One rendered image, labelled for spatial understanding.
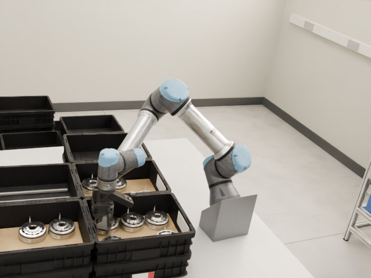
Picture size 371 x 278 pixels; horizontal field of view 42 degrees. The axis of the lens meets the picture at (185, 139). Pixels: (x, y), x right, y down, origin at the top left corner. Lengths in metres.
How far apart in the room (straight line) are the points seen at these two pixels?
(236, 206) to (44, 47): 3.10
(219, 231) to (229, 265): 0.17
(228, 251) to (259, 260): 0.14
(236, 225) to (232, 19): 3.50
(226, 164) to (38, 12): 3.02
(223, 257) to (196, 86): 3.54
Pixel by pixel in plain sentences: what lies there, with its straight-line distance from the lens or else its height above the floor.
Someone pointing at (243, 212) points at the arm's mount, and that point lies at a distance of 2.30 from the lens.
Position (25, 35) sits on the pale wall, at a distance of 4.83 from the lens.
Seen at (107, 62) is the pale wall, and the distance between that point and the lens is 5.07.
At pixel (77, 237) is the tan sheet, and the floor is 0.83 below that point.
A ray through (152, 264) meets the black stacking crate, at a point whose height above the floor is 0.80.
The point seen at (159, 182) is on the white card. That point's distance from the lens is 2.30.
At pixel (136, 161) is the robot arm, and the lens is 1.91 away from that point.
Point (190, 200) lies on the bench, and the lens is 2.56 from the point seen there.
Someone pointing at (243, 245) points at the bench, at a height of 0.70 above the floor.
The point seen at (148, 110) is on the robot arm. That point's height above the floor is 1.23.
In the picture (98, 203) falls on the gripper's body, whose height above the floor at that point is 0.99.
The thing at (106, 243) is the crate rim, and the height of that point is 0.93.
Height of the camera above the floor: 2.08
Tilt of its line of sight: 25 degrees down
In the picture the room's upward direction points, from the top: 9 degrees clockwise
